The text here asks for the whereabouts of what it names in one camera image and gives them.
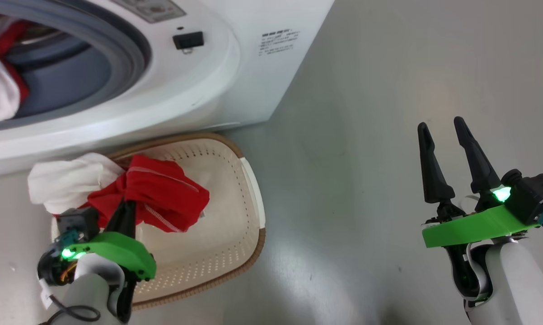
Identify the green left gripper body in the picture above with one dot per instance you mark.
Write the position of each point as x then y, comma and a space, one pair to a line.
122, 253

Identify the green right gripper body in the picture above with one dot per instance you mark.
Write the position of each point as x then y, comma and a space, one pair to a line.
470, 228

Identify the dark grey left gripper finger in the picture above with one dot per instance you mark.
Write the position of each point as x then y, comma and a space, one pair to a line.
119, 221
132, 221

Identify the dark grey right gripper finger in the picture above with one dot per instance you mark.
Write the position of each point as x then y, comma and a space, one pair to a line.
479, 167
432, 176

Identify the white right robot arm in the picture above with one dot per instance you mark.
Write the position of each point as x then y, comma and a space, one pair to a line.
515, 280

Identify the cream perforated laundry basket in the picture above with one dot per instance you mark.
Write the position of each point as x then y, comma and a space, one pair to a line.
217, 216

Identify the grey rubber door seal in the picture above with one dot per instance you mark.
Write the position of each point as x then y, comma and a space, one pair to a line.
118, 49

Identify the white washing machine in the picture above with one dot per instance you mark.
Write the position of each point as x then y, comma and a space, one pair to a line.
262, 90

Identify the black door latch socket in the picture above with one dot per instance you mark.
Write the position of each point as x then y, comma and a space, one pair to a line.
188, 40

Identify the black printed text label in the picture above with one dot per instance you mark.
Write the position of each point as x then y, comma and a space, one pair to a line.
279, 43

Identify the grey warning label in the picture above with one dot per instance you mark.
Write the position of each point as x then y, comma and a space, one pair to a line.
152, 9

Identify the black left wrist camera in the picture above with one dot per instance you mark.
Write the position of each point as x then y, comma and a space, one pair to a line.
79, 221

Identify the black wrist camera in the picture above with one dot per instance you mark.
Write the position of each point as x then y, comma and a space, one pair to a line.
79, 221
533, 196

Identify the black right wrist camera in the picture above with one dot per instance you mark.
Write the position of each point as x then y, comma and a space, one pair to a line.
533, 196

